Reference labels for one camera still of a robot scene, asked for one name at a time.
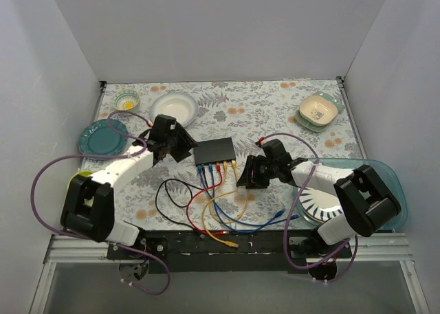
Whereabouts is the black network switch box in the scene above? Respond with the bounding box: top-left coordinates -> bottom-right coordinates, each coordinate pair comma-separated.
193,137 -> 236,166

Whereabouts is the yellow ethernet cable end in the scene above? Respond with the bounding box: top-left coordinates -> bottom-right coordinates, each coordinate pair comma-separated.
209,190 -> 250,222

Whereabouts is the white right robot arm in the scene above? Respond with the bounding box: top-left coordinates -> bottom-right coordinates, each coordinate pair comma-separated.
236,139 -> 406,258

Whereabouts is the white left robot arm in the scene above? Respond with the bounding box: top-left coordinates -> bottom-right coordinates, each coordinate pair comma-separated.
60,115 -> 197,259

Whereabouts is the white shallow bowl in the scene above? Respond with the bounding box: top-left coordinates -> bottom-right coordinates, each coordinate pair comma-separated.
150,93 -> 199,127

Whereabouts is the floral patterned tablecloth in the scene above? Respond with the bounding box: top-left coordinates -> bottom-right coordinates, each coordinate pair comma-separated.
84,80 -> 361,230

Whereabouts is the small patterned bowl yellow centre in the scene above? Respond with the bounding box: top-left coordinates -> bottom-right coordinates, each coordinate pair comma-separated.
111,89 -> 141,111

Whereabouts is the blue striped round plate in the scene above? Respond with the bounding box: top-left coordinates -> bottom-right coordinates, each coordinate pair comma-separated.
298,188 -> 343,223

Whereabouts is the teal scalloped plate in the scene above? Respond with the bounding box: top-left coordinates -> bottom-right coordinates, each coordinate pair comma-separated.
78,119 -> 127,161

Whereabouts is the cream square bowl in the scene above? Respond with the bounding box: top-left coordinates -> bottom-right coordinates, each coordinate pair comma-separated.
299,96 -> 338,126

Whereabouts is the lime green bowl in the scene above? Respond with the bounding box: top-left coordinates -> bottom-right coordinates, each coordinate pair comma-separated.
67,170 -> 94,190

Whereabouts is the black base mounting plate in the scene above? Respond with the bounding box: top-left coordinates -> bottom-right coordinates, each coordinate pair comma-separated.
107,229 -> 343,274

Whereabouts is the transparent blue plastic tray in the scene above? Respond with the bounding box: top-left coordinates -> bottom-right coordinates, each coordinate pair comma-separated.
296,158 -> 408,230

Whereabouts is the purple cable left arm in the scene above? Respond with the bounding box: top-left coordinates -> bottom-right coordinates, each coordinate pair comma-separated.
30,110 -> 171,296

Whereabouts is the blue ethernet cable end port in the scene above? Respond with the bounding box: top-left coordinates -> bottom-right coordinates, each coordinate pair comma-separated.
197,164 -> 287,230

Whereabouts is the blue ethernet cable near red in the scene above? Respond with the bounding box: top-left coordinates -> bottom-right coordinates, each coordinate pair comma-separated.
207,163 -> 287,225

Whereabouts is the yellow ethernet cable inner port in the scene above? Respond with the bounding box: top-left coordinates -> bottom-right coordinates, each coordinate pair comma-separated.
202,161 -> 240,249

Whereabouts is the yellow ethernet cable port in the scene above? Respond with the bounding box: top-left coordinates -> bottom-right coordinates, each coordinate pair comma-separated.
202,159 -> 240,249
202,161 -> 240,249

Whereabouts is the yellow ethernet cable outer port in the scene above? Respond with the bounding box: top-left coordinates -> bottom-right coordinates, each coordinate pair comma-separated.
202,159 -> 240,249

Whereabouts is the aluminium frame rail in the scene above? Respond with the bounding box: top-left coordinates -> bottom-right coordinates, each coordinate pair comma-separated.
30,232 -> 430,313

